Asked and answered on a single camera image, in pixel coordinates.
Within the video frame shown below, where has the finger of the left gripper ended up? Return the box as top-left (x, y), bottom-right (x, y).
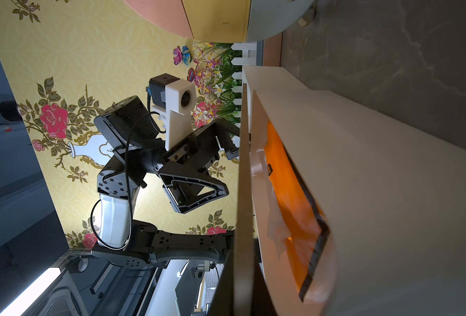
top-left (216, 118), bottom-right (240, 160)
top-left (159, 161), bottom-right (229, 214)

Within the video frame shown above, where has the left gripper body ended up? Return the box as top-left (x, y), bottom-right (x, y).
top-left (153, 119), bottom-right (225, 174)

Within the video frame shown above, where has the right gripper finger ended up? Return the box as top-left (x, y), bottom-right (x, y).
top-left (207, 253), bottom-right (234, 316)

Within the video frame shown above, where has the wooden slotted lid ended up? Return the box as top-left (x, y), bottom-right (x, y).
top-left (234, 83), bottom-right (255, 316)

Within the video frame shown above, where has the orange tissue pack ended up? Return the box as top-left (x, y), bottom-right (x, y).
top-left (264, 122), bottom-right (330, 304)

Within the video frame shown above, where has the white plastic box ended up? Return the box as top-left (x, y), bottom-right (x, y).
top-left (244, 66), bottom-right (466, 315)

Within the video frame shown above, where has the white fence flower planter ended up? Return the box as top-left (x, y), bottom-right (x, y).
top-left (172, 42), bottom-right (242, 129)

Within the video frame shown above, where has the round pastel drawer cabinet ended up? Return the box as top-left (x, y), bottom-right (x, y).
top-left (126, 0), bottom-right (314, 43)

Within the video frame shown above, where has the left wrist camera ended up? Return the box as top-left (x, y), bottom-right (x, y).
top-left (149, 74), bottom-right (197, 150)

